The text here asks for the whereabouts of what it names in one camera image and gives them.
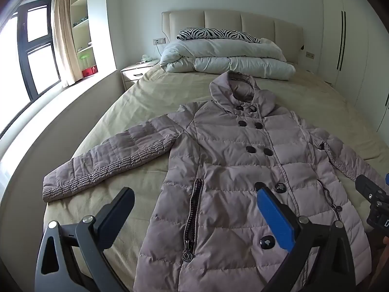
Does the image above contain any black framed window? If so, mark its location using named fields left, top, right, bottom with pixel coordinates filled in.
left=0, top=0, right=62, bottom=140

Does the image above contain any zebra print pillow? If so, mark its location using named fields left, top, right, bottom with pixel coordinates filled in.
left=177, top=28, right=262, bottom=44

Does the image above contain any white wall shelf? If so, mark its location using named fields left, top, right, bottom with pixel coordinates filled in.
left=70, top=0, right=99, bottom=81

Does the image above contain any white wardrobe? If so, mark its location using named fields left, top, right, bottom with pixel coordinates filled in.
left=318, top=0, right=389, bottom=134

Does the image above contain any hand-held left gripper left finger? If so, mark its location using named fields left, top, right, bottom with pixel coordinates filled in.
left=35, top=187, right=136, bottom=292

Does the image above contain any white folded duvet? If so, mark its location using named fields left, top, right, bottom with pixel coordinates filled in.
left=159, top=38, right=296, bottom=81

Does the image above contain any mauve quilted hooded jacket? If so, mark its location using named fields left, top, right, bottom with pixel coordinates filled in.
left=43, top=71, right=375, bottom=292

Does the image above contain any cream padded headboard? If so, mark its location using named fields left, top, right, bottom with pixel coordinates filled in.
left=162, top=10, right=304, bottom=67

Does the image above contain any beige curtain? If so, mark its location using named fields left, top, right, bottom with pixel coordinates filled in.
left=52, top=0, right=80, bottom=86

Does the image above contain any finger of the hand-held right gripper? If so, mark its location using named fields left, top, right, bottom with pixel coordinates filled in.
left=355, top=174, right=389, bottom=204

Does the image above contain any white nightstand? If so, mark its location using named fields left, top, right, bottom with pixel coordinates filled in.
left=121, top=62, right=160, bottom=91

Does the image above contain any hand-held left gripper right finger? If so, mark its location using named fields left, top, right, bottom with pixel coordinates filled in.
left=257, top=187, right=356, bottom=292

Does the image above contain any bed with beige sheet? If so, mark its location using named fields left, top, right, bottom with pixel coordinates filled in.
left=44, top=64, right=389, bottom=292

